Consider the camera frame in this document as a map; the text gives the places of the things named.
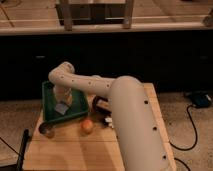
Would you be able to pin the small grey metal cup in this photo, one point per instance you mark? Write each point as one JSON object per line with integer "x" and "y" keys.
{"x": 46, "y": 129}

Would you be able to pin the dark blue floor device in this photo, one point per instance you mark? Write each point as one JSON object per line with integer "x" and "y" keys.
{"x": 200, "y": 99}

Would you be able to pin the black handled knife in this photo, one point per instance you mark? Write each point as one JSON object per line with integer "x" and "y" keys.
{"x": 107, "y": 121}

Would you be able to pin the blue sponge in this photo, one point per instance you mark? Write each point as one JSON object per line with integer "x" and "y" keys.
{"x": 61, "y": 108}

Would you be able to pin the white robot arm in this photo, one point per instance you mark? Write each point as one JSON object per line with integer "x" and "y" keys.
{"x": 140, "y": 142}

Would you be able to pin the black pole left edge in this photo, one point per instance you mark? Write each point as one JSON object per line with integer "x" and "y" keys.
{"x": 22, "y": 150}

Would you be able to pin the wooden frame in background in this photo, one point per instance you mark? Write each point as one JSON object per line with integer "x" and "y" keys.
{"x": 94, "y": 12}

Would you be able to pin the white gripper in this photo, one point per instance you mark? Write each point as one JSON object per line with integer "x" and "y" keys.
{"x": 63, "y": 95}

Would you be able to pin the green plastic tray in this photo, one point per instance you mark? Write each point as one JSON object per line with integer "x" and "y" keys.
{"x": 79, "y": 107}

